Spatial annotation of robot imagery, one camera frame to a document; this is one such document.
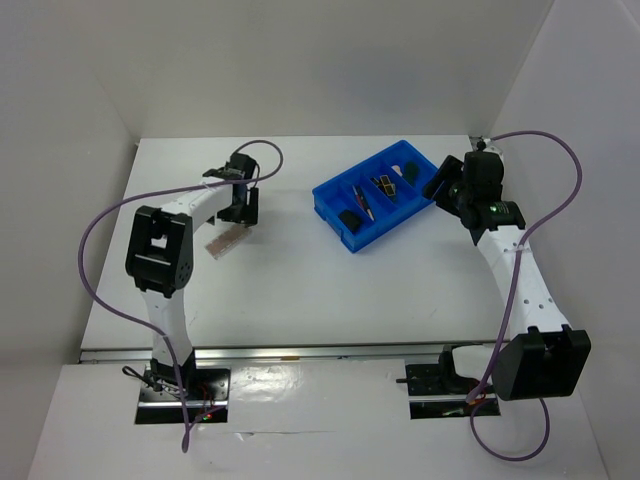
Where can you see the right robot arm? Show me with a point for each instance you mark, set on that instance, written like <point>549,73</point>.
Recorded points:
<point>542,355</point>

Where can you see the red silver lip gloss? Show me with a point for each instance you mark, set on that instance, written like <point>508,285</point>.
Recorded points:
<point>360,198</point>

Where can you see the black square compact case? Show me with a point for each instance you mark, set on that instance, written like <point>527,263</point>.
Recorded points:
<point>351,220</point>

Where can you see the dark green labelled round puff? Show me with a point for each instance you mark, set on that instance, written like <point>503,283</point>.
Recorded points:
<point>411,172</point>

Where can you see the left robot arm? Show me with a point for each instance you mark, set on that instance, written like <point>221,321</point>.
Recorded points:
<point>160,258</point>

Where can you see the blue divided plastic bin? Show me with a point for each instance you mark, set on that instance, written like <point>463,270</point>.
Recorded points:
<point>336,194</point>

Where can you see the aluminium front rail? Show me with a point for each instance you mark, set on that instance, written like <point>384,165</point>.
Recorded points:
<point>278,353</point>

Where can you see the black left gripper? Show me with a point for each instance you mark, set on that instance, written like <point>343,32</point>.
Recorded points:
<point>247,212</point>

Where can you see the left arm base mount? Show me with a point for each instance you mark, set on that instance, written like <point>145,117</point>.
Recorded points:
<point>207,397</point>

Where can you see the gold capped dark pencil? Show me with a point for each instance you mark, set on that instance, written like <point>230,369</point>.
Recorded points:
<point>370,212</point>

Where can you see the black gold square lipstick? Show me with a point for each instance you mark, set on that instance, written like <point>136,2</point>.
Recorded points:
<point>386,184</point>

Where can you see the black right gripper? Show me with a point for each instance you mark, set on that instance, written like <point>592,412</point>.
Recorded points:
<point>450,170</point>

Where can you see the clear nude eyeshadow palette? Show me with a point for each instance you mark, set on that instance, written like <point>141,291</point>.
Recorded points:
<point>227,240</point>

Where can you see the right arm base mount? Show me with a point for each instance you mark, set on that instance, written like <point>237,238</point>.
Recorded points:
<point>435,391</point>

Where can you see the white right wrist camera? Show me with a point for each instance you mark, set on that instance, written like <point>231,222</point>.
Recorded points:
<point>487,145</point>

